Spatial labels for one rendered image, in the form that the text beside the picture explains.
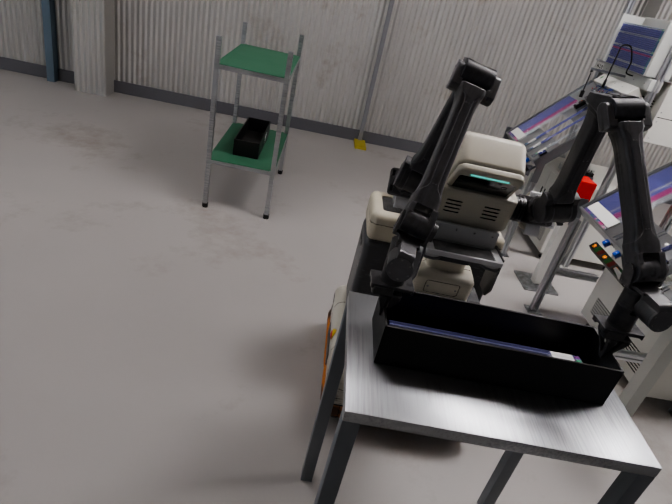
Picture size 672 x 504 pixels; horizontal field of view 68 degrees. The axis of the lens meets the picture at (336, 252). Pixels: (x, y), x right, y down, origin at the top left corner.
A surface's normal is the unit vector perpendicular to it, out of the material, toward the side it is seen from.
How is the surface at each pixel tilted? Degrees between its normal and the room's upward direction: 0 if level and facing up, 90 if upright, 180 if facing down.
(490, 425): 0
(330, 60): 90
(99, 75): 90
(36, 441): 0
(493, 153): 42
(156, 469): 0
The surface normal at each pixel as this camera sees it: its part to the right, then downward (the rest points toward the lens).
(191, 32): 0.00, 0.50
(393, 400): 0.20, -0.85
